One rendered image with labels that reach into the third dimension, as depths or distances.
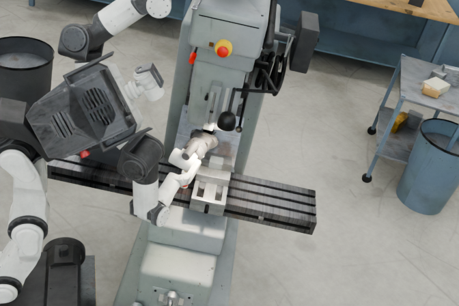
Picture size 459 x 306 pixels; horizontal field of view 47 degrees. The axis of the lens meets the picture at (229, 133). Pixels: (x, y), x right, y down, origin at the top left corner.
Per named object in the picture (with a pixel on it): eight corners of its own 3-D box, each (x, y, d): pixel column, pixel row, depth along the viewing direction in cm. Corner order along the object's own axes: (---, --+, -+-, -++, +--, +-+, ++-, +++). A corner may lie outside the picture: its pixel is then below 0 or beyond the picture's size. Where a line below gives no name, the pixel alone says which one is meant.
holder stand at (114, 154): (123, 169, 244) (126, 134, 232) (78, 156, 245) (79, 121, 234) (132, 154, 254) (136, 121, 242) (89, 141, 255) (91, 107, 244)
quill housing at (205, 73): (231, 136, 220) (248, 69, 202) (183, 125, 220) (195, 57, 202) (236, 112, 236) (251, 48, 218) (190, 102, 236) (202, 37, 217)
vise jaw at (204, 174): (227, 187, 237) (229, 180, 235) (195, 180, 236) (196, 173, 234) (229, 178, 242) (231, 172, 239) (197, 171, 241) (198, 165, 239)
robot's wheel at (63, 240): (42, 273, 256) (41, 244, 245) (42, 265, 260) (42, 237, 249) (85, 271, 262) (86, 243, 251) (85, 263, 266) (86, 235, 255)
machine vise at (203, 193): (222, 216, 231) (227, 198, 225) (188, 210, 231) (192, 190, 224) (229, 167, 260) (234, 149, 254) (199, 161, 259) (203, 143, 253)
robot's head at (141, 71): (141, 95, 180) (161, 90, 177) (129, 76, 174) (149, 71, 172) (145, 83, 184) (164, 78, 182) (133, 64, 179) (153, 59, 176)
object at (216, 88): (212, 131, 215) (221, 87, 203) (202, 129, 215) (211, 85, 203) (213, 126, 219) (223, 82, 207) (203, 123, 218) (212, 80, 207)
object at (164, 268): (191, 365, 258) (212, 287, 224) (126, 352, 257) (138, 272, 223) (212, 244, 325) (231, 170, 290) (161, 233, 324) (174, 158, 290)
